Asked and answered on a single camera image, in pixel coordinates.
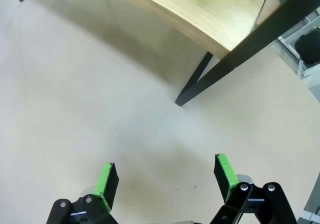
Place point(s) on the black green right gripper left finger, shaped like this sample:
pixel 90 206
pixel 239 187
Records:
pixel 105 186

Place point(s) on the wooden shelf with black frame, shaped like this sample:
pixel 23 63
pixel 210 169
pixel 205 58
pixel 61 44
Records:
pixel 200 6

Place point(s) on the black bag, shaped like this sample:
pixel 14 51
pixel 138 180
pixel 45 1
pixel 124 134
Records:
pixel 308 47

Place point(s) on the white table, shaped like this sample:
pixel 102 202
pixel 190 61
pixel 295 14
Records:
pixel 291 40

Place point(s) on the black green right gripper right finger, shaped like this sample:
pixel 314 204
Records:
pixel 228 174

